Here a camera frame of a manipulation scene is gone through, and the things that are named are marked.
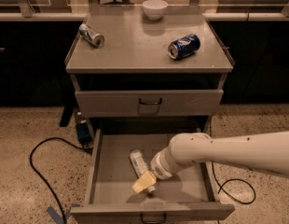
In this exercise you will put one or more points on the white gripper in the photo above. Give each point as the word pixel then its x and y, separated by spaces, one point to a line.
pixel 158 166

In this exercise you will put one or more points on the clear blue-label plastic bottle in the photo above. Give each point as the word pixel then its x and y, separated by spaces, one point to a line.
pixel 138 162

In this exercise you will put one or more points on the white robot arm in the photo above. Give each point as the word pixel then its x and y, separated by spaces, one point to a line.
pixel 264 153

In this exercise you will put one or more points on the open middle drawer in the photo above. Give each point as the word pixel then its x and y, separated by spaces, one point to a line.
pixel 188 196

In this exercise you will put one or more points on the closed top drawer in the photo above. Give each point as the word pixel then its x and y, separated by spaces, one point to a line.
pixel 175 103

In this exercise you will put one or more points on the grey drawer cabinet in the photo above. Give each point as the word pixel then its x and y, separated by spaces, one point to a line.
pixel 135 57

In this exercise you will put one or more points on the blue power box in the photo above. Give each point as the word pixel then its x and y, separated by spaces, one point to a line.
pixel 82 132

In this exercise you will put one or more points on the blue floor tape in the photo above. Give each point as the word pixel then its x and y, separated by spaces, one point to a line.
pixel 60 219

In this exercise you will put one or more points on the blue soda can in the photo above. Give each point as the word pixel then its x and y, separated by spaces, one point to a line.
pixel 183 47

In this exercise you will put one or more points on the silver soda can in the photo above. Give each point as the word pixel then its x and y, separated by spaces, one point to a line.
pixel 94 38

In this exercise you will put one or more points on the white bowl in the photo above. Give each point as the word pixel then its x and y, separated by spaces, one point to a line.
pixel 154 9

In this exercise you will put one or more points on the white railing bar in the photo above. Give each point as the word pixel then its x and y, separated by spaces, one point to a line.
pixel 207 16

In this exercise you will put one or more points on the black middle drawer handle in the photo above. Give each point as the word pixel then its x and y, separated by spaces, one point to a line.
pixel 161 219

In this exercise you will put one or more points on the black drawer handle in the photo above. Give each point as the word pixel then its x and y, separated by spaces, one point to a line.
pixel 144 102
pixel 161 219

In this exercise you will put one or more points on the black top drawer handle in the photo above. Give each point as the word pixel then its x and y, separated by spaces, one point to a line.
pixel 144 102

